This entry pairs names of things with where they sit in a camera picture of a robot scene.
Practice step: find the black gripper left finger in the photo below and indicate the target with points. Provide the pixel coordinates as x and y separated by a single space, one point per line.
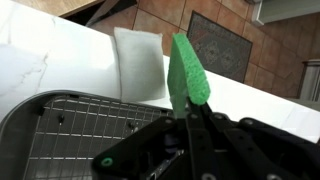
133 146

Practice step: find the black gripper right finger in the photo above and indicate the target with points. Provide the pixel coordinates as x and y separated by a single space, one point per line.
233 150

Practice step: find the white sponge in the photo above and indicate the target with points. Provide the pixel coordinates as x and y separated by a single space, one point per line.
140 66

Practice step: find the green sponge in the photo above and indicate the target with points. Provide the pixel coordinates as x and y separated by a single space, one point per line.
186 66

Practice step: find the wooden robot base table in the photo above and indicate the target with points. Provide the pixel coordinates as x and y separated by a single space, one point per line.
60 6

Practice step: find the dark patterned floor rug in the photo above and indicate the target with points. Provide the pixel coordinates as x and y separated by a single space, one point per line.
220 46

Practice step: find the stainless steel sink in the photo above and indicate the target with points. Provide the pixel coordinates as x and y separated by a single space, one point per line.
20 116

